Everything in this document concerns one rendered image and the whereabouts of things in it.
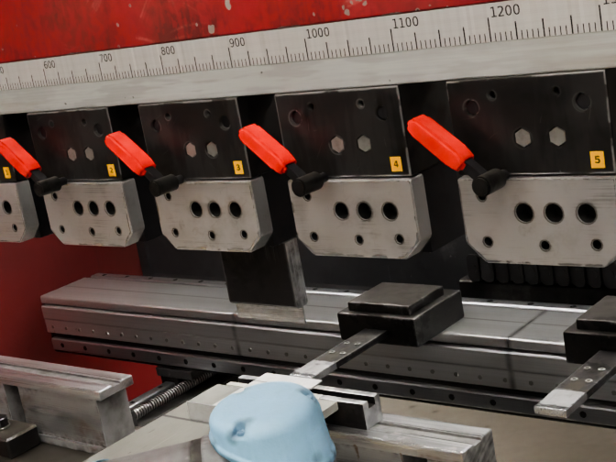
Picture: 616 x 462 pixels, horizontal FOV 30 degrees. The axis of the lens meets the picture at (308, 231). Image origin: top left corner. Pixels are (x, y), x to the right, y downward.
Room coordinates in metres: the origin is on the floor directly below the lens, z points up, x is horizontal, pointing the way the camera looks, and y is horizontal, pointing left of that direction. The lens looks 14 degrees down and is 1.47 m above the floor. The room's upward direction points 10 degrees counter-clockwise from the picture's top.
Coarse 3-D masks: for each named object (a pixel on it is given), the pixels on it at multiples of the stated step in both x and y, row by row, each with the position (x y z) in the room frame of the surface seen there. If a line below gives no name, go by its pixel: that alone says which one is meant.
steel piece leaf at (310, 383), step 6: (258, 378) 1.26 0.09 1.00; (264, 378) 1.26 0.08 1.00; (270, 378) 1.25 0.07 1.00; (276, 378) 1.25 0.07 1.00; (282, 378) 1.25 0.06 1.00; (288, 378) 1.24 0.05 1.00; (294, 378) 1.24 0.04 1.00; (300, 378) 1.24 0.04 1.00; (300, 384) 1.22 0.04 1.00; (306, 384) 1.21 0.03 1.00; (312, 384) 1.21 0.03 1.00
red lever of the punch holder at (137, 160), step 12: (120, 132) 1.25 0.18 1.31; (108, 144) 1.24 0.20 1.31; (120, 144) 1.23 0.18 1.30; (132, 144) 1.24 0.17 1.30; (120, 156) 1.23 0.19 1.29; (132, 156) 1.22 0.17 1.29; (144, 156) 1.22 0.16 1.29; (132, 168) 1.22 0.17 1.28; (144, 168) 1.21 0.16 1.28; (156, 180) 1.20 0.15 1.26; (168, 180) 1.20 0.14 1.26; (180, 180) 1.22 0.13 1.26; (156, 192) 1.19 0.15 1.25
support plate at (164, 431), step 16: (192, 400) 1.23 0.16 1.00; (208, 400) 1.22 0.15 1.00; (320, 400) 1.17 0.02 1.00; (176, 416) 1.19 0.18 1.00; (144, 432) 1.16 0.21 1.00; (160, 432) 1.16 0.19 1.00; (176, 432) 1.15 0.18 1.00; (192, 432) 1.14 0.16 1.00; (208, 432) 1.13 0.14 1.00; (112, 448) 1.13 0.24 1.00; (128, 448) 1.13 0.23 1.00; (144, 448) 1.12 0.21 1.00
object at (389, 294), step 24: (384, 288) 1.42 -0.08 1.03; (408, 288) 1.40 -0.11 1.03; (432, 288) 1.38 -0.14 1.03; (360, 312) 1.37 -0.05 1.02; (384, 312) 1.35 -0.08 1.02; (408, 312) 1.33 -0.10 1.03; (432, 312) 1.34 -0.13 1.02; (456, 312) 1.38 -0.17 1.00; (360, 336) 1.33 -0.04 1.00; (384, 336) 1.33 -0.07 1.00; (408, 336) 1.32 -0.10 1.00; (432, 336) 1.33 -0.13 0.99; (312, 360) 1.28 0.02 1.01; (336, 360) 1.26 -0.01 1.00
